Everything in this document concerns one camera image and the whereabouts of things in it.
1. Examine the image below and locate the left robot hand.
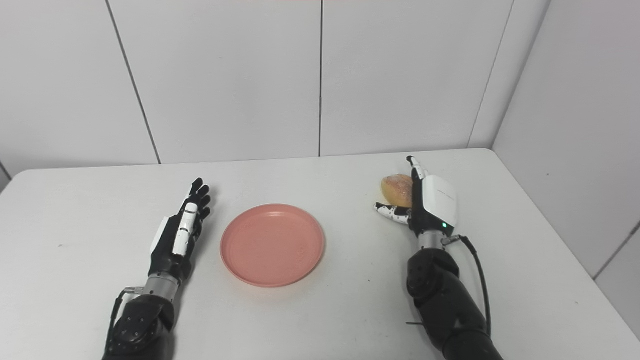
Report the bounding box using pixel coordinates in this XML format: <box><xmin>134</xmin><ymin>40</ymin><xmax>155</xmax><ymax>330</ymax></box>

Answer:
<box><xmin>148</xmin><ymin>178</ymin><xmax>212</xmax><ymax>286</ymax></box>

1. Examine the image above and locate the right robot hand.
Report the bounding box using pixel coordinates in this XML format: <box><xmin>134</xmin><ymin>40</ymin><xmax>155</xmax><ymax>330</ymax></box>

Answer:
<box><xmin>374</xmin><ymin>155</ymin><xmax>459</xmax><ymax>238</ymax></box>

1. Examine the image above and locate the bread roll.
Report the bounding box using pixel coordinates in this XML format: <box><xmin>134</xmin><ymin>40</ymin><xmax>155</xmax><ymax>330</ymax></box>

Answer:
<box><xmin>380</xmin><ymin>174</ymin><xmax>415</xmax><ymax>209</ymax></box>

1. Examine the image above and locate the pink plate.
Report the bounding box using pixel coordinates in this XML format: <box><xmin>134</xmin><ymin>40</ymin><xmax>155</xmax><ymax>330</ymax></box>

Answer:
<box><xmin>220</xmin><ymin>203</ymin><xmax>326</xmax><ymax>288</ymax></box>

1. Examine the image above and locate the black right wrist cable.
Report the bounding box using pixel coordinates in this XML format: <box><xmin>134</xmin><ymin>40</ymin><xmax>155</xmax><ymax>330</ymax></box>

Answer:
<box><xmin>442</xmin><ymin>235</ymin><xmax>493</xmax><ymax>337</ymax></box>

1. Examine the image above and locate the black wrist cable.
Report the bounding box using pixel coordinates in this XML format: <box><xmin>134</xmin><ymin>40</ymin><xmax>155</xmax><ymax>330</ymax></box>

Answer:
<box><xmin>102</xmin><ymin>286</ymin><xmax>146</xmax><ymax>358</ymax></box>
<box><xmin>442</xmin><ymin>235</ymin><xmax>493</xmax><ymax>337</ymax></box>

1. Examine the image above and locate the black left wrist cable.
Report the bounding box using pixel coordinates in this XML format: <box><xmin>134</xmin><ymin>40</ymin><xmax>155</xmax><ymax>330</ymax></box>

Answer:
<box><xmin>102</xmin><ymin>286</ymin><xmax>146</xmax><ymax>358</ymax></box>

